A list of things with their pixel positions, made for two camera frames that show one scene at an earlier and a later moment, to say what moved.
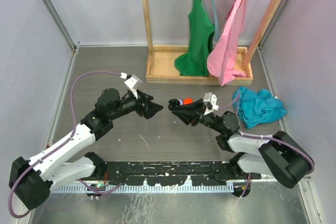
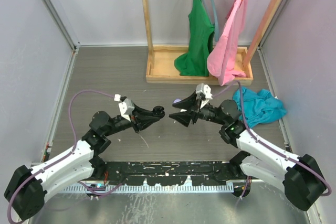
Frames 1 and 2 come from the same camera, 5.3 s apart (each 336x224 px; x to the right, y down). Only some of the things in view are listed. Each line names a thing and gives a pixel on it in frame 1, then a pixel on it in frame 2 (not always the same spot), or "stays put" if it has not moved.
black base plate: (172, 173) stays put
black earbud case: (174, 105) → (158, 111)
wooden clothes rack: (160, 60) stays put
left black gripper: (149, 108) → (140, 121)
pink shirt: (221, 65) stays put
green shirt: (194, 62) stays put
